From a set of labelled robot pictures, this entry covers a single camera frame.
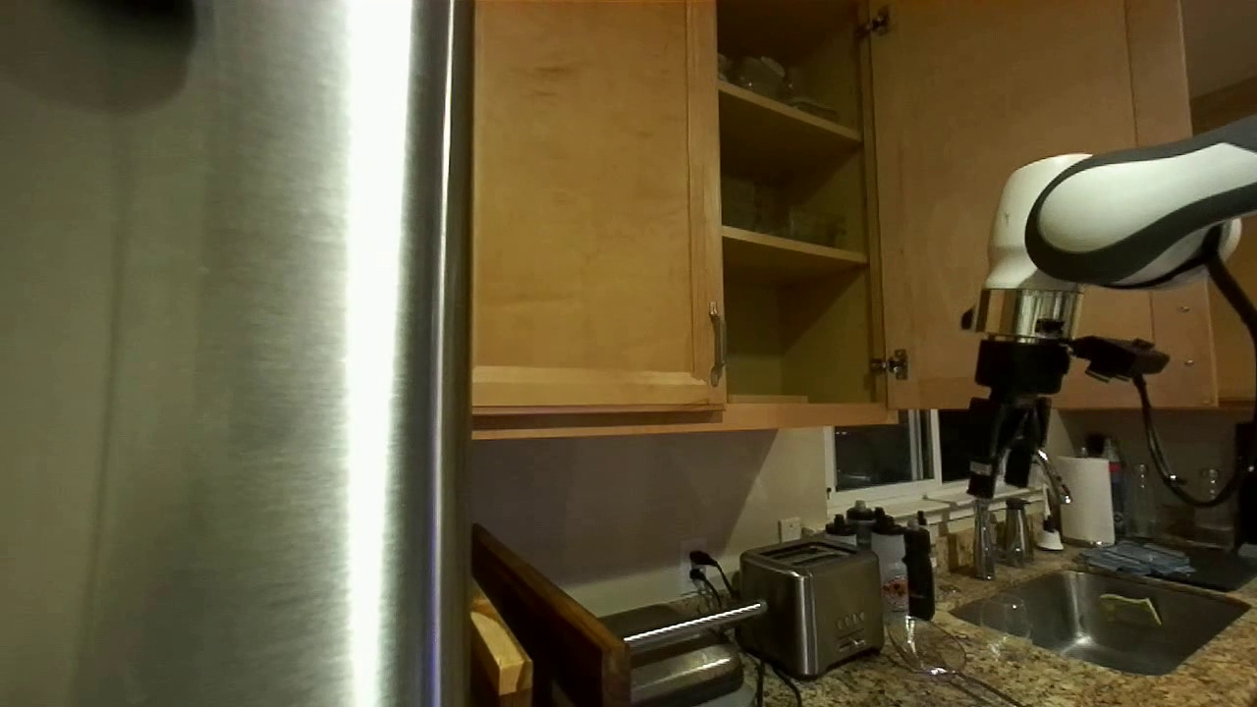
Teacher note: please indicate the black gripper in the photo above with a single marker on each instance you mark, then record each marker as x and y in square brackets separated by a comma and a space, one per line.
[1024, 367]

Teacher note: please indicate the wide wooden cabinet door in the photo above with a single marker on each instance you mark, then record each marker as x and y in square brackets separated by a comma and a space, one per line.
[946, 159]

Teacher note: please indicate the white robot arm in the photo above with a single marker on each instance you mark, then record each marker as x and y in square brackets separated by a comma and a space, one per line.
[1127, 217]

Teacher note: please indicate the wooden cabinet beside window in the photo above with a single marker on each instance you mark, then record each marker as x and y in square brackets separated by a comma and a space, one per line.
[1235, 376]

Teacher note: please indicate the narrow wooden cabinet door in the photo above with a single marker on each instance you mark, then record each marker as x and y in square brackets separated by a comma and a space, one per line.
[592, 198]

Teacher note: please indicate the small soap dispenser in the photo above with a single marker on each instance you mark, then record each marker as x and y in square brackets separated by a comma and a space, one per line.
[1051, 531]

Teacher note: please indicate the white paper towel roll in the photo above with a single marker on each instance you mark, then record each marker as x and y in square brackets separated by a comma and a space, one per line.
[1086, 505]

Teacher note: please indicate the chrome kitchen faucet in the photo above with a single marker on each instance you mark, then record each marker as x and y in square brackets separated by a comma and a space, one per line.
[984, 543]

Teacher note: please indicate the white framed window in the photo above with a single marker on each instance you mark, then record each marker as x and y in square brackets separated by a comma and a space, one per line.
[876, 452]

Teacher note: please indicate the clear glass bottle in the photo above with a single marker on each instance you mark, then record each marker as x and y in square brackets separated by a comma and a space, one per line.
[1217, 523]
[1141, 518]

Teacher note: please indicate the black slim bottle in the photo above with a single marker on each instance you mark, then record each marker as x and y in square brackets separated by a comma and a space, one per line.
[922, 575]

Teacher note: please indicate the black lidded container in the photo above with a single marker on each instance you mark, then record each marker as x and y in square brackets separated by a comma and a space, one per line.
[865, 523]

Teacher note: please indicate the grey dish cloth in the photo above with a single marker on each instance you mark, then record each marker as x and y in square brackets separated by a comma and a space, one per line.
[1141, 560]

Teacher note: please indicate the stainless steel sink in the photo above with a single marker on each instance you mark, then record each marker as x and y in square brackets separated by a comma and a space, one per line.
[1112, 613]

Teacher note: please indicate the clear wine glass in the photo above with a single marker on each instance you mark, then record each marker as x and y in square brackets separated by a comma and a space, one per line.
[916, 642]

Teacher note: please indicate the dark countertop appliance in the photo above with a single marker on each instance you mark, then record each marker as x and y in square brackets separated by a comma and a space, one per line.
[1246, 457]

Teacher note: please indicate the stainless steel toaster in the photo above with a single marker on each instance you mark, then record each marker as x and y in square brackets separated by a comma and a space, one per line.
[819, 609]

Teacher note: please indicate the black drying mat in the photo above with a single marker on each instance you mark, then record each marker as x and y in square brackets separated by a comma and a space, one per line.
[1225, 573]

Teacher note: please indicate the black power plug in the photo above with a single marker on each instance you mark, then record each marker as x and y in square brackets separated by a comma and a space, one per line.
[710, 573]

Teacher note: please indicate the clear glass bowl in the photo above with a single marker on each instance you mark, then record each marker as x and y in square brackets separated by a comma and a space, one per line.
[759, 78]

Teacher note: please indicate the dark wooden cutting board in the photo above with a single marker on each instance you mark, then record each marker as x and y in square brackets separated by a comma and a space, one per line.
[562, 642]

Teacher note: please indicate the short light wooden board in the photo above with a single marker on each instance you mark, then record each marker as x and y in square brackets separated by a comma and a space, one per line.
[505, 660]

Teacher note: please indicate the stainless steel refrigerator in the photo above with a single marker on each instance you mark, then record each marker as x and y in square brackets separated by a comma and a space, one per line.
[220, 367]

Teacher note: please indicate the white wall outlet plate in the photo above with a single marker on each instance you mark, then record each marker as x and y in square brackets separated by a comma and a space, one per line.
[793, 528]

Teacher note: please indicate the wooden wall cabinet body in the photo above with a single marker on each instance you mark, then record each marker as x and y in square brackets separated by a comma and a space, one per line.
[789, 133]

